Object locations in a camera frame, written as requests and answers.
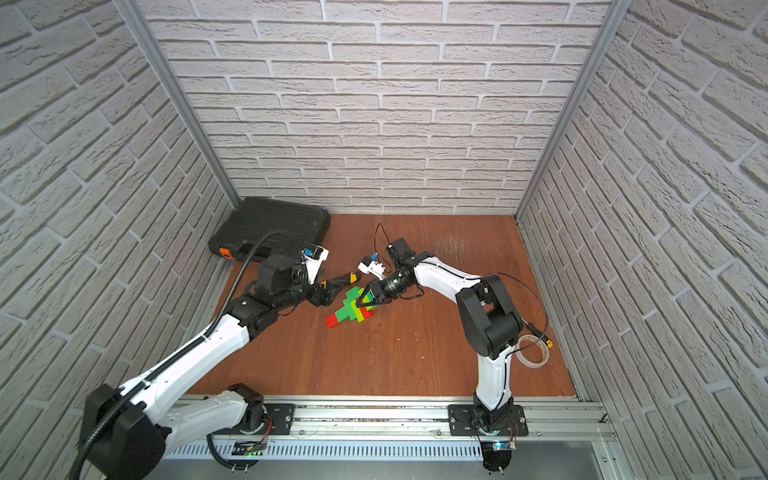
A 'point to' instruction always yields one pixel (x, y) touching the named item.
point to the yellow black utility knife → (330, 285)
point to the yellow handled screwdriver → (547, 341)
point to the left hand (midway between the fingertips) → (338, 273)
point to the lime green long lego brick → (366, 298)
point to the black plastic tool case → (253, 218)
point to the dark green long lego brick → (347, 310)
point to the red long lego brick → (365, 313)
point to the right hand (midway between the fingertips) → (367, 303)
